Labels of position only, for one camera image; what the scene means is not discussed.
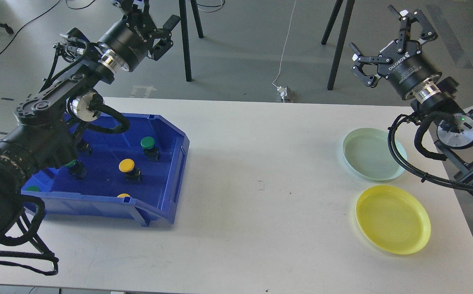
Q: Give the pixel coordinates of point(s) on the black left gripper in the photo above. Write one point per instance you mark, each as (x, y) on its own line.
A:
(136, 35)

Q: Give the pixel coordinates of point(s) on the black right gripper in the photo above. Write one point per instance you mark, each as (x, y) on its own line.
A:
(408, 69)

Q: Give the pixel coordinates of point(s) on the yellow push button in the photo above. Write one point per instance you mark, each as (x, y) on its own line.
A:
(132, 174)

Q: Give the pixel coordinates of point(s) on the green push button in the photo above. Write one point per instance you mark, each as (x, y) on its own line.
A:
(77, 169)
(150, 150)

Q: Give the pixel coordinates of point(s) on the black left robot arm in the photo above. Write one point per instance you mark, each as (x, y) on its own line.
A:
(52, 123)

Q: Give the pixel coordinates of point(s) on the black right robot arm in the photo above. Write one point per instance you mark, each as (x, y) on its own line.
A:
(443, 126)

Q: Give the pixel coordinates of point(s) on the light green plate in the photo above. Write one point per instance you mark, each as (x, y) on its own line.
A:
(366, 154)

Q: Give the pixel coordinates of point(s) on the yellow plate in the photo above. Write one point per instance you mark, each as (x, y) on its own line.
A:
(393, 219)

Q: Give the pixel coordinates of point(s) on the green button bottom left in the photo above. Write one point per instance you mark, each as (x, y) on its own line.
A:
(32, 188)

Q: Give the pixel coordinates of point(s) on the right black tripod legs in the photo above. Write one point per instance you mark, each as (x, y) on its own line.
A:
(341, 39)

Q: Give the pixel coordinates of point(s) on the blue plastic bin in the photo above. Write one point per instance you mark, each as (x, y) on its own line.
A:
(156, 197)

